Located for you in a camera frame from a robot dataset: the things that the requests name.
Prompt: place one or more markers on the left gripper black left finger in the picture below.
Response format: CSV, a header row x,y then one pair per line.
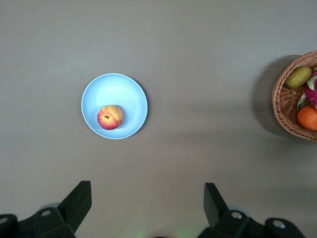
x,y
79,198

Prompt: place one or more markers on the brown wicker basket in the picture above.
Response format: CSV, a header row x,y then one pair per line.
x,y
280,99

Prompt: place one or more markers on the pink dragon fruit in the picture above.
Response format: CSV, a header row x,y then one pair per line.
x,y
312,89

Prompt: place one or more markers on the light blue plate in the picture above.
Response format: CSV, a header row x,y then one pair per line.
x,y
114,86

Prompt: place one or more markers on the orange fruit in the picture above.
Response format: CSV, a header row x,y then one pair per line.
x,y
308,117

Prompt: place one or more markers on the brown tablecloth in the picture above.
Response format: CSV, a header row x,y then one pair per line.
x,y
173,37

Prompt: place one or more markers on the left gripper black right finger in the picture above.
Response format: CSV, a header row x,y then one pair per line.
x,y
214,203

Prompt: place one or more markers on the brown green kiwi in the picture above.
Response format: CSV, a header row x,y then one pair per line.
x,y
298,77

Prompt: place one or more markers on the red yellow apple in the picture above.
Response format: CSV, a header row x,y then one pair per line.
x,y
110,117

